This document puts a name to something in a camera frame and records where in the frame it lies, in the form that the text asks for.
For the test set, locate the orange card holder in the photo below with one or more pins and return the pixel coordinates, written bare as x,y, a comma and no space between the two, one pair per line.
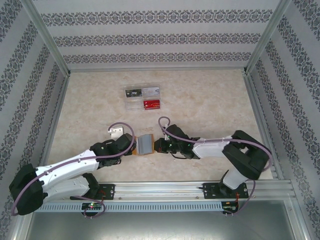
145,145

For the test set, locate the clear plastic organizer tray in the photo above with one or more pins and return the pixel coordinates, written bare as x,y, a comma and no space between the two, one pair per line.
133,105

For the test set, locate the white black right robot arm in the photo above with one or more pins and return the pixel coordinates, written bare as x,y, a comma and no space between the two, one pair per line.
212,150

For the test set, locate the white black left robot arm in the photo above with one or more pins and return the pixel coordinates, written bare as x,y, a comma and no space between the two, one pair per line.
72,167

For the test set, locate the red VIP card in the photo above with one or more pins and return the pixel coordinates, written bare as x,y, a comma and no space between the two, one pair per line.
151,104

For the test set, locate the black VIP card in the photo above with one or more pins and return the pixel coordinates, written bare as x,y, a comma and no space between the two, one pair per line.
133,93

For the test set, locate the silver VIP card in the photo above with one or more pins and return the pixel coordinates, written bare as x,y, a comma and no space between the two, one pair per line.
150,91

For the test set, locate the small green circuit board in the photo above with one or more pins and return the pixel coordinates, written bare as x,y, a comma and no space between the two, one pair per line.
92,206
230,207

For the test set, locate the grey metal panel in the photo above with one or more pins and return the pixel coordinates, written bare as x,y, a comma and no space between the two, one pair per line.
160,227

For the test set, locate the long aluminium base rail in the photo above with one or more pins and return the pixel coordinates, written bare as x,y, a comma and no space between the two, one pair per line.
160,190

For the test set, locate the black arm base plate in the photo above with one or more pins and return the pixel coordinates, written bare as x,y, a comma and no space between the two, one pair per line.
110,192
208,191

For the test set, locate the aluminium side rail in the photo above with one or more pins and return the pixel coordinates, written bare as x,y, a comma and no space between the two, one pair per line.
55,125
266,125

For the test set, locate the aluminium wall foot rail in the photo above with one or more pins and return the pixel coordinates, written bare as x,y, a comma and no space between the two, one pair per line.
160,69

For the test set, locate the aluminium frame post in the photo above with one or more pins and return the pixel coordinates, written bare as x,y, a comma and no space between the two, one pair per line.
50,37
265,37

